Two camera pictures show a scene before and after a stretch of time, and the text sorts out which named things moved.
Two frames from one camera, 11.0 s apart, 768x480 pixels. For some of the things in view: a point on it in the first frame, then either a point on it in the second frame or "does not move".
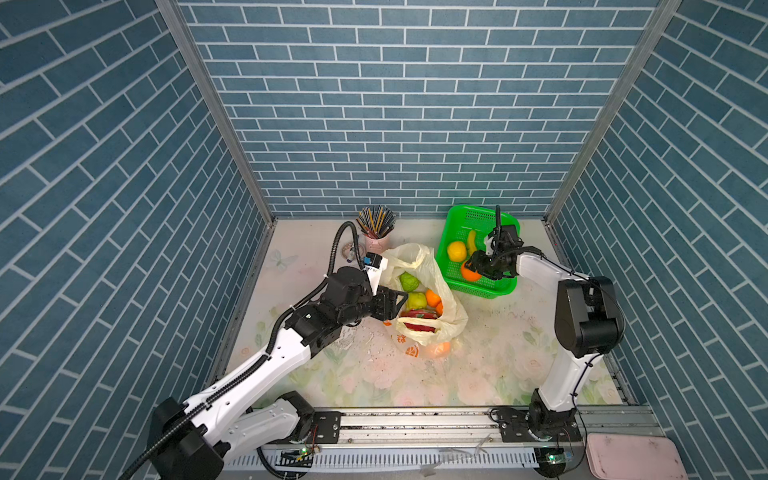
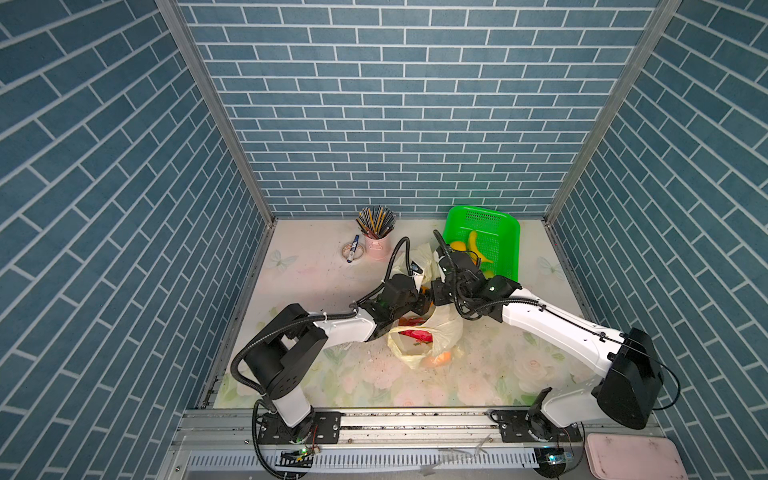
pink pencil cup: [377, 246] does not move
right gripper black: [476, 263] -> [436, 291]
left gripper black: [387, 297] -> [422, 303]
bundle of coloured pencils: [375, 221] does not move
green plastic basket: [452, 251] does not move
